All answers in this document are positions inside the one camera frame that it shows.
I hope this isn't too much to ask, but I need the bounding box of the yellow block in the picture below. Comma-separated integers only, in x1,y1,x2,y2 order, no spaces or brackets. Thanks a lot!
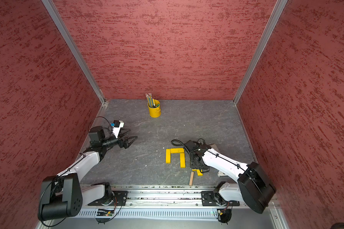
165,149,171,164
192,169,203,177
170,148,184,154
180,153,186,169

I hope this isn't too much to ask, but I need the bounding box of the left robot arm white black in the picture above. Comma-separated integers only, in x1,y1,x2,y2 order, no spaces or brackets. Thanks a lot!
37,126,137,223

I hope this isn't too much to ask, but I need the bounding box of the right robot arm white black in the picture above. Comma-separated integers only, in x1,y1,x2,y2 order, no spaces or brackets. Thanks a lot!
184,140,276,214

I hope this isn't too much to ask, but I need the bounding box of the natural wooden block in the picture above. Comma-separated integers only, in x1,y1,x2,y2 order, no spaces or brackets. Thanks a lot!
189,171,195,186

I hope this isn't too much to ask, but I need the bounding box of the grey wooden plank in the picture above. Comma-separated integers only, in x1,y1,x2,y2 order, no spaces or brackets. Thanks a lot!
210,144,219,152

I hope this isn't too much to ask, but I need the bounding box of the white small part on table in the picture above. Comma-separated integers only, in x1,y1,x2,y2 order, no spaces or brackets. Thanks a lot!
218,171,225,177

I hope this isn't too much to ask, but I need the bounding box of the yellow metal pencil bucket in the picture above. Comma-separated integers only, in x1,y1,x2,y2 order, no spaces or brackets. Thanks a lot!
148,99,161,118

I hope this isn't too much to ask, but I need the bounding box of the bundle of coloured pencils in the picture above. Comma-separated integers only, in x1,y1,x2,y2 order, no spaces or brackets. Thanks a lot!
145,93,155,108

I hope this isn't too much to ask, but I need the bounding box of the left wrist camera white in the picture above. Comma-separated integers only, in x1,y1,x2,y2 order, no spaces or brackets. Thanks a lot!
110,120,124,138

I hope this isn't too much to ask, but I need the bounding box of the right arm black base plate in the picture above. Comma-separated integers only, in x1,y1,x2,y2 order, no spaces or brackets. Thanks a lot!
200,191,240,208

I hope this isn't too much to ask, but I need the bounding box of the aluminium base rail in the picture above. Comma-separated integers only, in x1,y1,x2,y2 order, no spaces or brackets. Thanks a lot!
77,185,280,210

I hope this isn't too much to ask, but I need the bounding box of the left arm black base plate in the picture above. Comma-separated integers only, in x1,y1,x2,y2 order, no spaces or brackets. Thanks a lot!
88,190,128,208

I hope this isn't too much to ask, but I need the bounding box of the white slotted cable duct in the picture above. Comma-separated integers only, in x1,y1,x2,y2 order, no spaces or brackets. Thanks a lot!
74,208,220,221

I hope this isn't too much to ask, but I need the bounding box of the left aluminium corner post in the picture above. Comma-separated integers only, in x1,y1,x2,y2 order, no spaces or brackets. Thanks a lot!
42,0,106,105

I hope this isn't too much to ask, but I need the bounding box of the aluminium corner post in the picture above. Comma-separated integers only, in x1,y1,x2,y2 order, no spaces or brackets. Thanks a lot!
42,0,106,105
233,0,288,105

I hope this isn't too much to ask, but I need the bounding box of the right aluminium corner post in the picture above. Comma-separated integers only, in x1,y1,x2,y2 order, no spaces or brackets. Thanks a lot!
233,0,288,105

